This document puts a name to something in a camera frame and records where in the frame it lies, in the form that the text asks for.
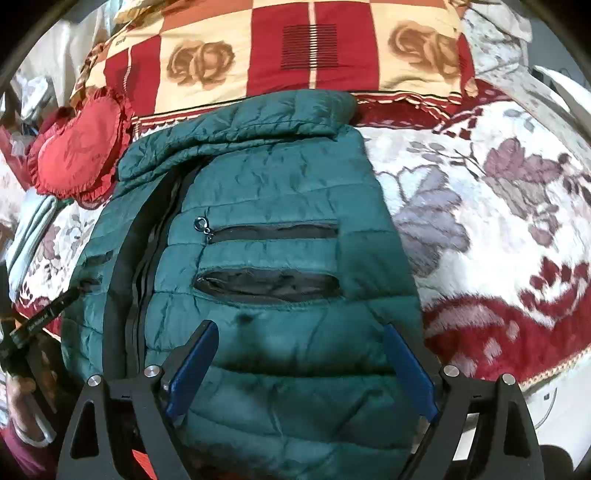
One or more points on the red checkered rose quilt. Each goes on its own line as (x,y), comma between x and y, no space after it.
(277,46)

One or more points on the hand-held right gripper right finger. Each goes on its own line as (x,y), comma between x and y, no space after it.
(413,369)

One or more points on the floral white and red blanket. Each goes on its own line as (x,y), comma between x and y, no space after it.
(485,230)

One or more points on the white appliance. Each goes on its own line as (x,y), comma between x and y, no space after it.
(554,406)

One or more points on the person's left forearm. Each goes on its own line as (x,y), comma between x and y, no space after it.
(27,457)

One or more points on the white plastic object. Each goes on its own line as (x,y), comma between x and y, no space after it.
(556,87)

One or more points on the red heart-shaped frilled pillow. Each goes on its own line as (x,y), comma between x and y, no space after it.
(78,143)

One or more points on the green puffer jacket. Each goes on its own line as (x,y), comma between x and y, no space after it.
(277,203)

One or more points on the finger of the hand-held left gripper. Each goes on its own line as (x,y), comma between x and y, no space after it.
(60,305)

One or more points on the person's left hand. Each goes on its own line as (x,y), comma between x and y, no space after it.
(21,406)

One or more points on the light blue cloth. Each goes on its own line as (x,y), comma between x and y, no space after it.
(32,230)

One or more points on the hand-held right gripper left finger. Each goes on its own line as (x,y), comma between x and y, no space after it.
(191,369)

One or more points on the white cloth pile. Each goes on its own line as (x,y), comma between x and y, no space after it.
(60,60)

